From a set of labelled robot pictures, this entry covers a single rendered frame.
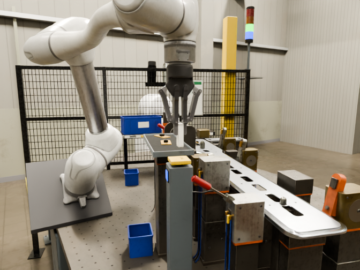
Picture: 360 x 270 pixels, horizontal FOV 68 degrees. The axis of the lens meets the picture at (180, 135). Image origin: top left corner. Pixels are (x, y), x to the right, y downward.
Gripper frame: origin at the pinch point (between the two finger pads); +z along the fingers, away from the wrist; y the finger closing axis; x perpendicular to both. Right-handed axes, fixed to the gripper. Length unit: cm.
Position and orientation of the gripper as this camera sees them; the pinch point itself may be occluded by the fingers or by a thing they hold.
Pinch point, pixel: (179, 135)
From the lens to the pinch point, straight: 79.0
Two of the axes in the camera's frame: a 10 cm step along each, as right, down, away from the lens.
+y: 9.8, -0.4, 2.2
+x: -2.2, -1.6, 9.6
